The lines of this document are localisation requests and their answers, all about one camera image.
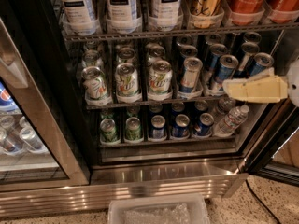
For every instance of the steel fridge left door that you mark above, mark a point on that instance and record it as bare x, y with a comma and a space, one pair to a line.
35, 149

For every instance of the white tea bottle middle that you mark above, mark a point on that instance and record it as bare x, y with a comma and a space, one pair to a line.
122, 15

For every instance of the clear water bottle front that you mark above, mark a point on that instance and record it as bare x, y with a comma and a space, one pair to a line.
231, 121

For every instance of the white tea bottle right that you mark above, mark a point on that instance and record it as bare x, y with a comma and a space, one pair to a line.
165, 13

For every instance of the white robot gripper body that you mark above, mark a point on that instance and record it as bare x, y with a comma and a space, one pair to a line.
293, 82

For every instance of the pepsi can behind left door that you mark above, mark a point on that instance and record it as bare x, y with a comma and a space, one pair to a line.
6, 102

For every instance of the green can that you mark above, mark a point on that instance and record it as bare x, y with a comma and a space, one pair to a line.
133, 130
109, 132

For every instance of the top wire shelf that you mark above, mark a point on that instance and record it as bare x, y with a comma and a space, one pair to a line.
213, 30

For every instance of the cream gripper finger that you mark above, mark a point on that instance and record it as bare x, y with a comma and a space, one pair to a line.
270, 89
268, 72

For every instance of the red bull can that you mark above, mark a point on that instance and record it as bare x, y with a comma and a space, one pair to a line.
221, 68
189, 78
259, 62

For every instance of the open fridge glass door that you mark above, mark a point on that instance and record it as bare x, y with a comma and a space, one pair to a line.
275, 151

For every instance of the blue pepsi can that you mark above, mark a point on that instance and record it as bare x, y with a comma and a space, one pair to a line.
203, 125
180, 128
157, 128

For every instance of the clear plastic bin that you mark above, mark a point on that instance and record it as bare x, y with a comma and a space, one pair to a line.
171, 209

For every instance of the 7up can front middle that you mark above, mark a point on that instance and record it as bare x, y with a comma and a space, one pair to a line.
127, 83

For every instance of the green can bottom left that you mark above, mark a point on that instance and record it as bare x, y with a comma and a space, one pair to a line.
109, 132

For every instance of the yellow soda can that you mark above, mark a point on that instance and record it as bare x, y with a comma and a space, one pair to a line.
202, 9

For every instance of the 7up can front left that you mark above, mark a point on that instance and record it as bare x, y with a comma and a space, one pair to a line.
95, 85

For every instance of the white tea bottle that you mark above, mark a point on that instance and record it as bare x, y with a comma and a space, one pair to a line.
165, 13
122, 15
80, 17

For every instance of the middle wire shelf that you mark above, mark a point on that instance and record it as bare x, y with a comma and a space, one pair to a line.
153, 102

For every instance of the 7up can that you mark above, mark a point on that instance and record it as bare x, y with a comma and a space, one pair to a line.
160, 81
127, 83
95, 85

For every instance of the white tea bottle left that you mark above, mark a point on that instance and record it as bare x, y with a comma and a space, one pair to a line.
80, 17

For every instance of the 7up can front right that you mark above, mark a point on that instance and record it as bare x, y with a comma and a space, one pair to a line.
160, 81

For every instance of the wire shelf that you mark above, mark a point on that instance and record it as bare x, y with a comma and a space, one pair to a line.
153, 102
213, 30

